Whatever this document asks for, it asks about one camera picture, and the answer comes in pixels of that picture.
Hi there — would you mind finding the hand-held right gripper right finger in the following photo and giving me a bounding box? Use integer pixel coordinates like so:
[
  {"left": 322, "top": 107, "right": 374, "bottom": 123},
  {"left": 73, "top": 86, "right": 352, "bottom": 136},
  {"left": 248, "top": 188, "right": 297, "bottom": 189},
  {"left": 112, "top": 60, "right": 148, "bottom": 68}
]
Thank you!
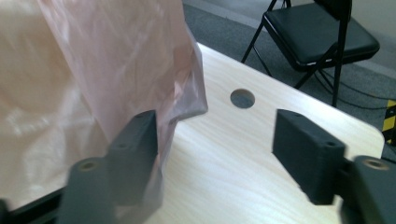
[{"left": 272, "top": 108, "right": 347, "bottom": 206}]

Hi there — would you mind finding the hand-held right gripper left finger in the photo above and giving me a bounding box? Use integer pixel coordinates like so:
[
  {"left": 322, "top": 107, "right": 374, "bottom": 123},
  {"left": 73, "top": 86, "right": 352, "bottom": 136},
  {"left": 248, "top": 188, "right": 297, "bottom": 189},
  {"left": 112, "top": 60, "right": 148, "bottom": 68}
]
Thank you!
[{"left": 106, "top": 109, "right": 159, "bottom": 207}]

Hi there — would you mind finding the pink plastic bag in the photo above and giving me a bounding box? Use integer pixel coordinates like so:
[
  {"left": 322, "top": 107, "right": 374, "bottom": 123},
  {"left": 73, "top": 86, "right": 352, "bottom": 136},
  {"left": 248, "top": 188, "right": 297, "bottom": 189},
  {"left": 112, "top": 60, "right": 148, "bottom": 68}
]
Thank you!
[{"left": 0, "top": 0, "right": 209, "bottom": 224}]

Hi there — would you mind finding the yellow black striped strip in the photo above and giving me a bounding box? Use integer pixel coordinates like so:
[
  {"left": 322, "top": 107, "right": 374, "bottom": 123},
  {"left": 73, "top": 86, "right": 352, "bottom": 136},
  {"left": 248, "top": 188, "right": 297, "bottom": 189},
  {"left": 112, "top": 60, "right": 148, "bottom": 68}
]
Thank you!
[{"left": 381, "top": 99, "right": 396, "bottom": 145}]

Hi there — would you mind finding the black folding chair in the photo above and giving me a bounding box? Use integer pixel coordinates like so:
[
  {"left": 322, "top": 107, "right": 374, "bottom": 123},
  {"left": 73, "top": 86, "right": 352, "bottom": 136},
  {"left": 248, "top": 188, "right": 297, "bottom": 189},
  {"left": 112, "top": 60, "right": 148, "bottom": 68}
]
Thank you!
[{"left": 240, "top": 0, "right": 381, "bottom": 108}]

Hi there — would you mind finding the black floor cable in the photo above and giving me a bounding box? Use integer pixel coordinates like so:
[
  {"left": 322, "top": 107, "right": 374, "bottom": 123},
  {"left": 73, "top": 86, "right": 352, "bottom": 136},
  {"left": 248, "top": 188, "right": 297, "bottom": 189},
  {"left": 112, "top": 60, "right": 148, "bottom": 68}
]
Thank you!
[{"left": 313, "top": 70, "right": 396, "bottom": 110}]

